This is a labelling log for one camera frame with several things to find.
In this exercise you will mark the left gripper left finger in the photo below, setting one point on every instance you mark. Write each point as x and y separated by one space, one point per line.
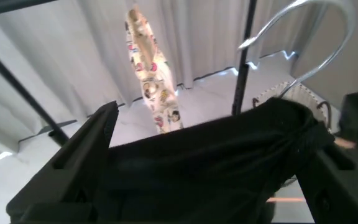
57 186

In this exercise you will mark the pink clothes hanger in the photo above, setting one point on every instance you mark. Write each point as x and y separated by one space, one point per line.
337 53

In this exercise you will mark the white laundry basket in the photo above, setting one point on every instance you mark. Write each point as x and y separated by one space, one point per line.
300 93

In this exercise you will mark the black clothes rack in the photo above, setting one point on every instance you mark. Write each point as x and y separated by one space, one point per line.
242 62

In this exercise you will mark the cream printed garment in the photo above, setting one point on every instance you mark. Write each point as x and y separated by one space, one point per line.
154 77

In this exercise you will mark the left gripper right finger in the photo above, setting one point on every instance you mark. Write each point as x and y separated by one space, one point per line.
343 193

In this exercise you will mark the black garment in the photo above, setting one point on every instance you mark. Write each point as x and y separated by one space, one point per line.
213 161

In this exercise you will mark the white curtain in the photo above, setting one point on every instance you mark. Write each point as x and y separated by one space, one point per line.
73 62

